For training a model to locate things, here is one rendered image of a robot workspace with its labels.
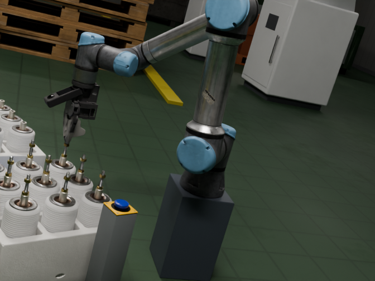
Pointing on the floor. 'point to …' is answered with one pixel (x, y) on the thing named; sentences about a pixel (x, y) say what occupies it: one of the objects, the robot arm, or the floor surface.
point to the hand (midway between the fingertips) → (65, 139)
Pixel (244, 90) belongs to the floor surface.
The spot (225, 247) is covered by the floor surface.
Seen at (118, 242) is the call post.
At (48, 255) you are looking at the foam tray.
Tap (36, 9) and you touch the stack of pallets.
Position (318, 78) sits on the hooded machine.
